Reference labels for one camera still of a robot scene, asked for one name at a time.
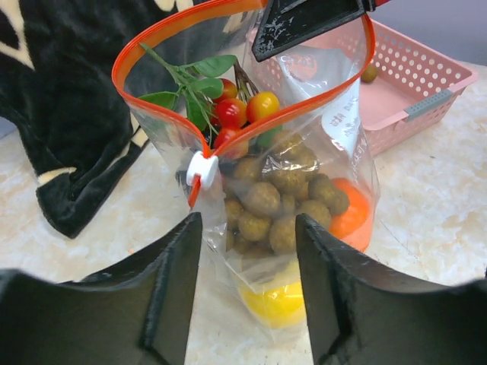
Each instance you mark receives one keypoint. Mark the orange persimmon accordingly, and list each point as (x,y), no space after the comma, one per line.
(353,227)

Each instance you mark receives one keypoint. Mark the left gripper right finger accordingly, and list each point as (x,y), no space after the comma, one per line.
(360,311)

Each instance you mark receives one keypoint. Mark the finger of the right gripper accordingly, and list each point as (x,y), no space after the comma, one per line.
(287,23)

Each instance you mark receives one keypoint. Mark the black floral pillow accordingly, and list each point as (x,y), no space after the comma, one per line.
(56,88)

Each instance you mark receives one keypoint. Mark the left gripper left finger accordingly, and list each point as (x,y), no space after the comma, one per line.
(137,311)

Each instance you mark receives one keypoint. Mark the red cherry bunch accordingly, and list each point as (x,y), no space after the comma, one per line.
(219,96)

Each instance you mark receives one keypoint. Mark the loose brown longan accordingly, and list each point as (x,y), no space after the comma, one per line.
(370,74)

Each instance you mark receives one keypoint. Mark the clear zip top bag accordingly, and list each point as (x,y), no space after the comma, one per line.
(321,104)

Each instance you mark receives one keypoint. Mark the brown longan bunch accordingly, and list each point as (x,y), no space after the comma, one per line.
(276,178)

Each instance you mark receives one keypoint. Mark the yellow lemon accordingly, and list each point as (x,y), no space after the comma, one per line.
(277,308)

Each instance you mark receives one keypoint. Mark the pink plastic basket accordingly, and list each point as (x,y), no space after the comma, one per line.
(414,88)

